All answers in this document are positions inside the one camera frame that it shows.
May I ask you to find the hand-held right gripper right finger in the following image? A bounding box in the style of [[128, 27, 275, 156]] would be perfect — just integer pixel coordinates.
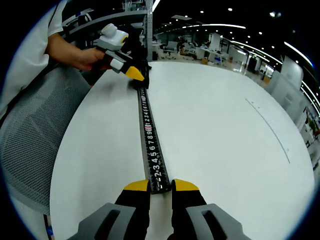
[[170, 178, 253, 240]]

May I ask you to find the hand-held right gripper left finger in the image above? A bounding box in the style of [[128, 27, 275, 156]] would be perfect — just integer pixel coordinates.
[[67, 179, 152, 240]]

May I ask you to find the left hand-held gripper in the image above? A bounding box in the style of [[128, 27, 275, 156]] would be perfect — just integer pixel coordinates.
[[93, 23, 146, 82]]

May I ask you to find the black tape measure with blade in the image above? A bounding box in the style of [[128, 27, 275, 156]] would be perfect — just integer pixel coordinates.
[[128, 34, 172, 196]]

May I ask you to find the person's left forearm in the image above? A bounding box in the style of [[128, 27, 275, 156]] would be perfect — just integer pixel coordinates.
[[45, 31, 80, 69]]

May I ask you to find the white office desk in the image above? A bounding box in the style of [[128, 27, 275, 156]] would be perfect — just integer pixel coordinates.
[[194, 46, 227, 66]]

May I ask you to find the person's body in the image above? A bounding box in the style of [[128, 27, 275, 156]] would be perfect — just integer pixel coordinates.
[[0, 0, 69, 121]]

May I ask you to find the grey mesh office chair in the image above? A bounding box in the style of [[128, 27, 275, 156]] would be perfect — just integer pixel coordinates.
[[0, 65, 92, 215]]

